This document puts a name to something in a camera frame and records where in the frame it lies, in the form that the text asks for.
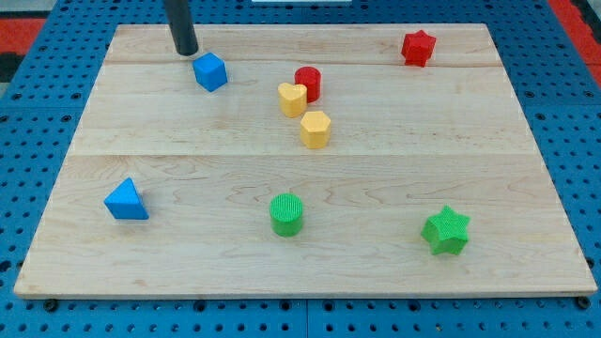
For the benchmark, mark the green cylinder block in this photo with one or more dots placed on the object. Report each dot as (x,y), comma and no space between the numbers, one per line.
(286,210)

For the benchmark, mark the yellow hexagon block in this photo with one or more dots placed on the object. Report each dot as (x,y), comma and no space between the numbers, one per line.
(315,129)

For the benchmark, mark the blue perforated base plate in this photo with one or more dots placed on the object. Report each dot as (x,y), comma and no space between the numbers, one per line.
(550,56)

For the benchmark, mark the red star block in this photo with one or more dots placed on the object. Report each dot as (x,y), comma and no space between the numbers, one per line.
(417,48)

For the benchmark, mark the blue cube block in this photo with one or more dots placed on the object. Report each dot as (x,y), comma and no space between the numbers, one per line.
(209,71)

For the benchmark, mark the yellow heart block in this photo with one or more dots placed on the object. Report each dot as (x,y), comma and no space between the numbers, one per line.
(292,99)

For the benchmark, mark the blue triangle block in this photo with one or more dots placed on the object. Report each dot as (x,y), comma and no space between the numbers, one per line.
(125,203)

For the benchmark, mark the red cylinder block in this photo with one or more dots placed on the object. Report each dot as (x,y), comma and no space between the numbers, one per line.
(311,78)

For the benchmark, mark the light wooden board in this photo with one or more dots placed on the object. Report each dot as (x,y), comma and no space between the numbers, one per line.
(405,141)

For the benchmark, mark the green star block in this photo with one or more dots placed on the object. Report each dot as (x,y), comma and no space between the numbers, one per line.
(446,232)

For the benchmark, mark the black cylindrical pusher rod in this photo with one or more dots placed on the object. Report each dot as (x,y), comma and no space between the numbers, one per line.
(180,22)

